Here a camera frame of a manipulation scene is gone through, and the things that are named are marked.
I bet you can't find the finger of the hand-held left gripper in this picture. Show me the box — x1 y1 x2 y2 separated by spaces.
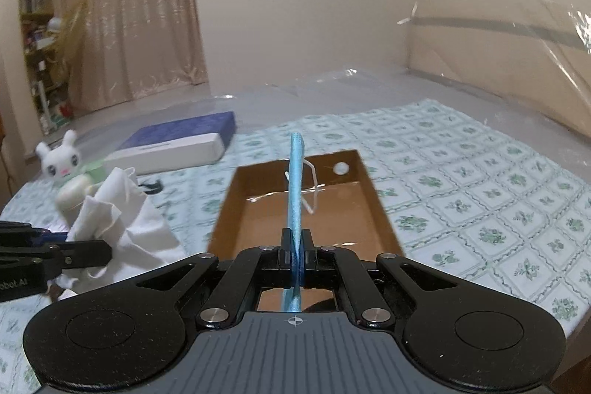
44 238 114 280
0 222 71 247

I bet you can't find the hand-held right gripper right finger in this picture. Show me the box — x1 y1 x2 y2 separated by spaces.
300 229 462 330

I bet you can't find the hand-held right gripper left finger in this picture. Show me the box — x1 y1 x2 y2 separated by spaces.
131 228 296 330

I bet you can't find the white drawstring cloth bag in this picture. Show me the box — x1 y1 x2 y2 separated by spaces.
48 167 188 301

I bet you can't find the brown cardboard box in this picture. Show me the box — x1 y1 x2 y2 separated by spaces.
207 149 407 312

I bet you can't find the blue face mask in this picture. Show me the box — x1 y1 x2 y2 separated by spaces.
279 132 308 314

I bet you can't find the cream thermos bottle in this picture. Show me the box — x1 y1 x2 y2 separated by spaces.
55 175 100 211

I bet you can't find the white bunny plush toy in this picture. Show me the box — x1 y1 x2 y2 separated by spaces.
36 129 110 192

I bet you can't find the blue and white flat box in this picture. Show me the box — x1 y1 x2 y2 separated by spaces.
107 112 237 177

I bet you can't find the floral bedsheet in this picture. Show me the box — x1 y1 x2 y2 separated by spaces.
0 99 591 394

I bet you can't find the clear plastic cover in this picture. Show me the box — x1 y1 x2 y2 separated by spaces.
69 0 591 180

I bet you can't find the cluttered bookshelf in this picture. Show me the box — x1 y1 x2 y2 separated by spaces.
18 0 70 131

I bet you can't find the beige curtain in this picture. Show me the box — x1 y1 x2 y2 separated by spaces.
50 0 209 118

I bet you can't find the wooden headboard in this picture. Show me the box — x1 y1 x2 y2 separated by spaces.
405 13 591 133

